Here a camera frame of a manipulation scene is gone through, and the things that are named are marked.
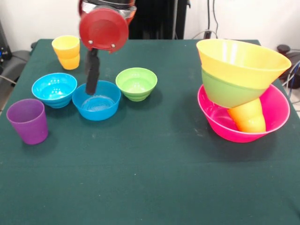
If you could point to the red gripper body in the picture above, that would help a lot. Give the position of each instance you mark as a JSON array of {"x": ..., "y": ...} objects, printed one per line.
[{"x": 103, "y": 30}]

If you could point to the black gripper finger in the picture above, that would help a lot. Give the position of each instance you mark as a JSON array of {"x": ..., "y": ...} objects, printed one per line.
[{"x": 92, "y": 75}]

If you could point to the large green bowl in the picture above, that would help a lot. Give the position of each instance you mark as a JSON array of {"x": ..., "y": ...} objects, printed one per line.
[{"x": 222, "y": 91}]

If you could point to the large orange bowl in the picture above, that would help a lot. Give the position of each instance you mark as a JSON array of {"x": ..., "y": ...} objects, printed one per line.
[{"x": 234, "y": 63}]

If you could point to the orange cup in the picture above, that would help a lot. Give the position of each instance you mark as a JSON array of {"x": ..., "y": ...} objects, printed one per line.
[{"x": 250, "y": 119}]

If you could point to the large pink bowl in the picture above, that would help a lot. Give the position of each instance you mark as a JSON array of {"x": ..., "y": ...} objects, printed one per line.
[{"x": 276, "y": 110}]

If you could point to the black computer tower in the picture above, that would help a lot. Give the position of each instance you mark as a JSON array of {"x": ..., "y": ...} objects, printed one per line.
[{"x": 4, "y": 47}]

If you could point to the yellow cup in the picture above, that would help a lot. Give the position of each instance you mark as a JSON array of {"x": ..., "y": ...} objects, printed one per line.
[{"x": 66, "y": 54}]

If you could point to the dark blue bowl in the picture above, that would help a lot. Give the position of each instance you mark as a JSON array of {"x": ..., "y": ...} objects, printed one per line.
[{"x": 103, "y": 110}]

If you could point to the small light blue bowl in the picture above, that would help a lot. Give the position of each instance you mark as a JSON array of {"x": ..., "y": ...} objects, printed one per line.
[{"x": 55, "y": 90}]

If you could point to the small green bowl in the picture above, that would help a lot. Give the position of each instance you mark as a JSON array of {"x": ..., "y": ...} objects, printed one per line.
[{"x": 136, "y": 84}]

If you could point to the purple cup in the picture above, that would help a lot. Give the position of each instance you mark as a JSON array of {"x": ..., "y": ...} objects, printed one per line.
[{"x": 28, "y": 124}]

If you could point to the dark green tablecloth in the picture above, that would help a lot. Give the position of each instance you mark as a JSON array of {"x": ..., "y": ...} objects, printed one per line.
[{"x": 70, "y": 175}]

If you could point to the black power plug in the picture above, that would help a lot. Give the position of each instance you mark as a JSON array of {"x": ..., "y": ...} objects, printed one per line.
[{"x": 207, "y": 34}]

